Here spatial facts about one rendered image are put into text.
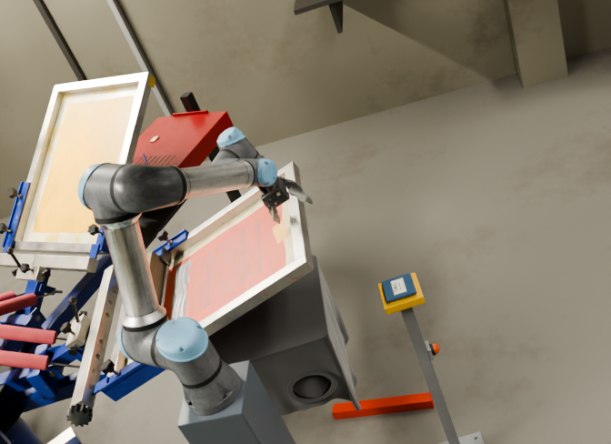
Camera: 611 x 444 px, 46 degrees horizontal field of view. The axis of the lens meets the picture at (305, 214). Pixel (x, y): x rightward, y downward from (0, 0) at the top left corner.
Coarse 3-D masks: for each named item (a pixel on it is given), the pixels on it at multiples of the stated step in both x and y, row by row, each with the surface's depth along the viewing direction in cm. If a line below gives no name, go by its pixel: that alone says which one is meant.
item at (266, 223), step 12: (252, 216) 247; (264, 216) 242; (240, 228) 246; (264, 228) 236; (216, 240) 251; (204, 252) 251; (180, 264) 257; (192, 264) 251; (168, 276) 256; (168, 288) 249; (168, 300) 243
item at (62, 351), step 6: (60, 348) 250; (66, 348) 247; (78, 348) 246; (84, 348) 246; (54, 354) 250; (60, 354) 247; (66, 354) 247; (54, 360) 248; (60, 360) 248; (66, 360) 248; (72, 360) 248; (60, 366) 249
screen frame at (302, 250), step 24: (288, 168) 246; (288, 192) 235; (216, 216) 257; (192, 240) 259; (312, 264) 203; (264, 288) 204; (120, 312) 252; (216, 312) 211; (240, 312) 208; (120, 360) 231
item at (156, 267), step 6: (150, 252) 253; (150, 258) 250; (156, 258) 253; (150, 264) 247; (156, 264) 251; (162, 264) 254; (150, 270) 245; (156, 270) 248; (162, 270) 252; (156, 276) 246; (162, 276) 249; (156, 282) 244; (156, 288) 242; (156, 294) 240
